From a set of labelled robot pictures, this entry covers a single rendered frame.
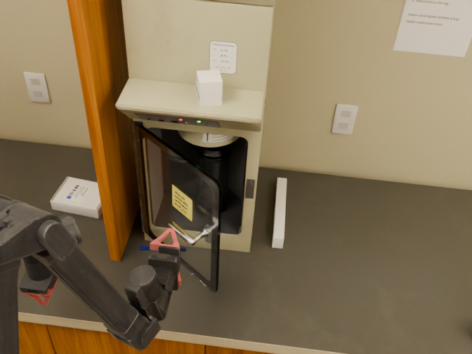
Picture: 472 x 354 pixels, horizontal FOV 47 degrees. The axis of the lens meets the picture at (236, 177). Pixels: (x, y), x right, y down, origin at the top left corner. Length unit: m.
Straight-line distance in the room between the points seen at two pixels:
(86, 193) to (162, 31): 0.73
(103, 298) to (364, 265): 0.88
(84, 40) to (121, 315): 0.56
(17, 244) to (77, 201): 0.92
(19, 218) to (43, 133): 1.22
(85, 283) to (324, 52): 1.04
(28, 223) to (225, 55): 0.59
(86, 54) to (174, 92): 0.21
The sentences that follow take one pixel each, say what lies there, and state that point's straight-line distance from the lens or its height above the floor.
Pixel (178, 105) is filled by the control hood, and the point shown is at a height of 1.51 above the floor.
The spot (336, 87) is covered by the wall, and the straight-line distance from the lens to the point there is 1.76.
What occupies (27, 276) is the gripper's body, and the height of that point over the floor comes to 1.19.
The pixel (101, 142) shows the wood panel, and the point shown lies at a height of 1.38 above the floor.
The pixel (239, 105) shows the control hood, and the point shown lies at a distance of 1.21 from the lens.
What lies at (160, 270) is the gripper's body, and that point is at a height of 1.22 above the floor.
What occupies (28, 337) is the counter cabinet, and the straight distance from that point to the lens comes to 1.74.
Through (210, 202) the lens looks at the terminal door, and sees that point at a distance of 1.24.
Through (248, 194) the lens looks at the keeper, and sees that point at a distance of 1.46.
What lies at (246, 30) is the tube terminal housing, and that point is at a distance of 1.19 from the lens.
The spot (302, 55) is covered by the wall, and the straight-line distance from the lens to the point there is 1.70.
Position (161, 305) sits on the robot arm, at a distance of 1.18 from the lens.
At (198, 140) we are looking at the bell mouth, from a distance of 1.39.
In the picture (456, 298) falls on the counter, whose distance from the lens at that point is 1.69.
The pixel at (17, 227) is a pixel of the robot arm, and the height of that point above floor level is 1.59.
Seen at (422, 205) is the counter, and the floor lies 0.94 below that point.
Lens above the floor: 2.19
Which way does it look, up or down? 42 degrees down
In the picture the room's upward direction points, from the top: 4 degrees clockwise
